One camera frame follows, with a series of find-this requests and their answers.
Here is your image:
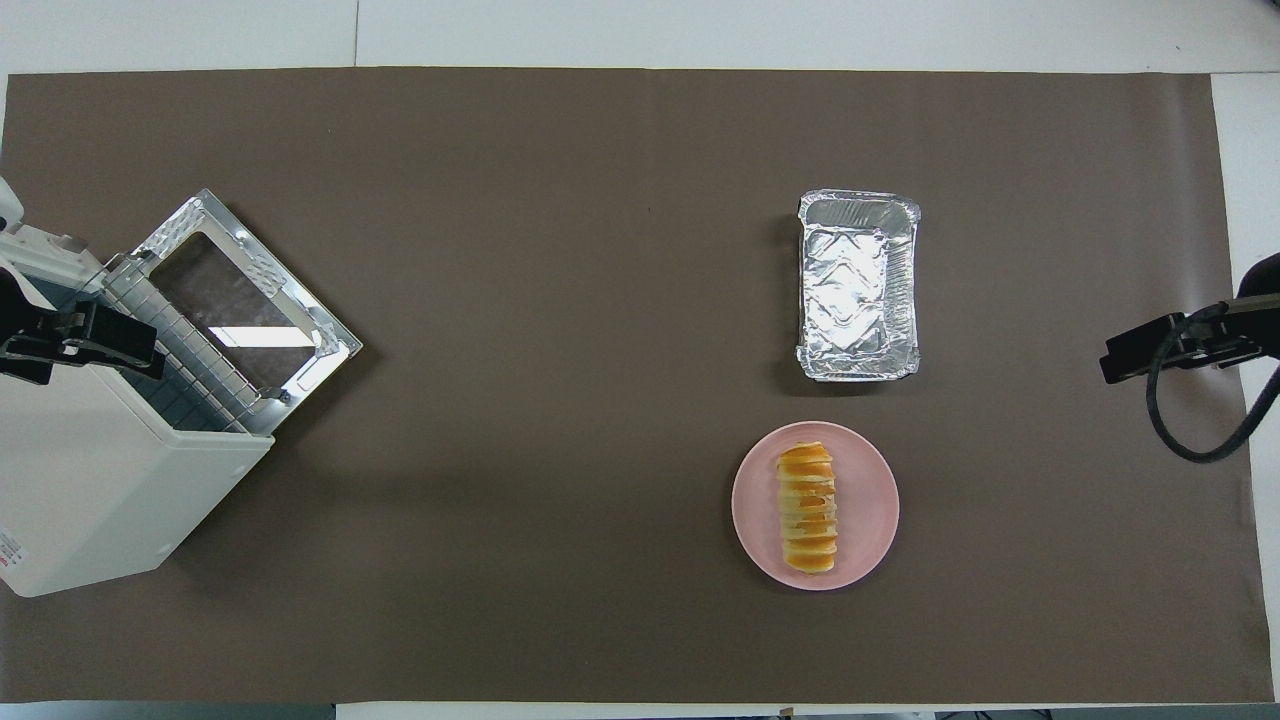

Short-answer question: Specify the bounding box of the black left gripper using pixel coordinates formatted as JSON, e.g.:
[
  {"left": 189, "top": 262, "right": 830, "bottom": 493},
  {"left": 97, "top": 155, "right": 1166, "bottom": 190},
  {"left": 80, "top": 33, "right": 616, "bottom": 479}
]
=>
[{"left": 0, "top": 268, "right": 167, "bottom": 387}]

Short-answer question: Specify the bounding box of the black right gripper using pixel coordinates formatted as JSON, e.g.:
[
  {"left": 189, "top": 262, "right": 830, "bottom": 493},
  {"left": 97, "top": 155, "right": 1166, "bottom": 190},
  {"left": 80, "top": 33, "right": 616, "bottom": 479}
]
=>
[{"left": 1099, "top": 253, "right": 1280, "bottom": 386}]

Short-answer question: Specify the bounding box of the aluminium foil tray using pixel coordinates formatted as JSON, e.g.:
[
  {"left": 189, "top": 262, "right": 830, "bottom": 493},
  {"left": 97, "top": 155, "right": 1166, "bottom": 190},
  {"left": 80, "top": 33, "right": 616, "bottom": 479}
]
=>
[{"left": 797, "top": 190, "right": 921, "bottom": 383}]

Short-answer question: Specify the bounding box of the golden twisted bread loaf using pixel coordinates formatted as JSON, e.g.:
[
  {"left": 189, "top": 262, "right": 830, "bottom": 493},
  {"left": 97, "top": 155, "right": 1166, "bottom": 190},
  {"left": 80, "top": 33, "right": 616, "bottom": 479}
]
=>
[{"left": 778, "top": 442, "right": 839, "bottom": 576}]

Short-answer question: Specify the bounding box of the white toaster oven body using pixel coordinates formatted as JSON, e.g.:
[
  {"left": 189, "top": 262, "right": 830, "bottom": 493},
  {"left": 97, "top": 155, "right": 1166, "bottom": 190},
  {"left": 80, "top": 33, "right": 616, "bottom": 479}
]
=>
[{"left": 0, "top": 222, "right": 276, "bottom": 599}]

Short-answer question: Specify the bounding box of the chrome glass oven door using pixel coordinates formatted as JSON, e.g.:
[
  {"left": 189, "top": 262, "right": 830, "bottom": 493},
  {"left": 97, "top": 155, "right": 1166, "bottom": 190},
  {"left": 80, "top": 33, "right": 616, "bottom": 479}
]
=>
[{"left": 133, "top": 188, "right": 364, "bottom": 438}]

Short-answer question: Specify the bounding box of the pink round plate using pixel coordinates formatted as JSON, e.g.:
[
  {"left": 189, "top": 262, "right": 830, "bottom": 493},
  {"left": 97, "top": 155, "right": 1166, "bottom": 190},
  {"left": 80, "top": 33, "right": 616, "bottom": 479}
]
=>
[{"left": 732, "top": 421, "right": 900, "bottom": 591}]

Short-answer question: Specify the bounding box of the brown table mat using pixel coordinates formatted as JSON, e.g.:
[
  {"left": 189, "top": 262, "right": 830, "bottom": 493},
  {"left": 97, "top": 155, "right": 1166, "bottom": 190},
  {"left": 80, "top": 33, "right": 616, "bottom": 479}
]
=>
[{"left": 0, "top": 67, "right": 1273, "bottom": 704}]

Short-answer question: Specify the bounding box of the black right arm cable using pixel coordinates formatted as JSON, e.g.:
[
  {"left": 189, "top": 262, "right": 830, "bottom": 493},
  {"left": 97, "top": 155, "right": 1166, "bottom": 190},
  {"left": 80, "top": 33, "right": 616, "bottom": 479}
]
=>
[{"left": 1145, "top": 303, "right": 1280, "bottom": 464}]

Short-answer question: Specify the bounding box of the metal wire oven rack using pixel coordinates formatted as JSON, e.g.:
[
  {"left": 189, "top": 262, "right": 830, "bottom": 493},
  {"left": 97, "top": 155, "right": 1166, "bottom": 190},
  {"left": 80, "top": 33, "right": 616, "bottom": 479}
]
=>
[{"left": 100, "top": 255, "right": 277, "bottom": 436}]

